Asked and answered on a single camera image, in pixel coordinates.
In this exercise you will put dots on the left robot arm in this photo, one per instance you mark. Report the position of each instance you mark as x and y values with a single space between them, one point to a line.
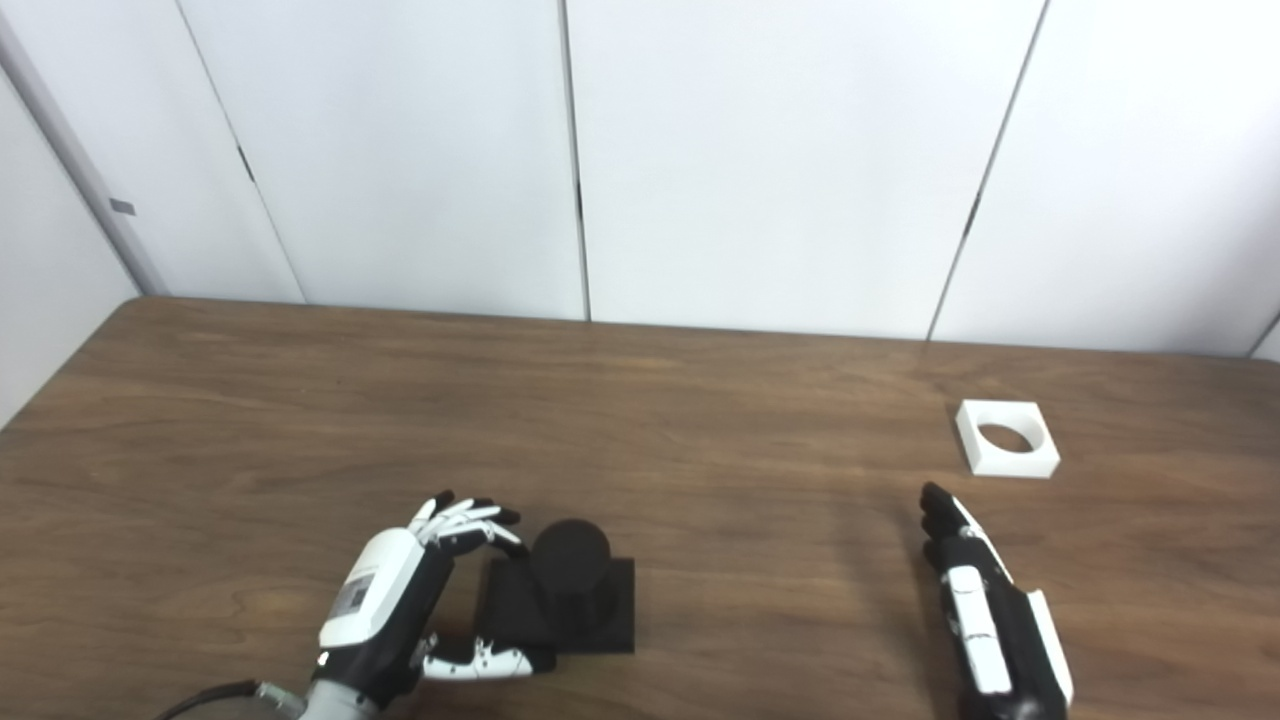
320 703

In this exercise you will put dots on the white square piece with hole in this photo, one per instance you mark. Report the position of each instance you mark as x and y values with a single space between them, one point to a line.
1010 462

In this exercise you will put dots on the black peg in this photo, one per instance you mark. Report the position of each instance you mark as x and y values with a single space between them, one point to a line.
570 570

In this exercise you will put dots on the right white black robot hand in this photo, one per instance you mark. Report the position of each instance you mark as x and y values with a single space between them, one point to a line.
1000 640

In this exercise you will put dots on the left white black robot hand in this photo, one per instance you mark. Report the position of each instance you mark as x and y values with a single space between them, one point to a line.
375 600

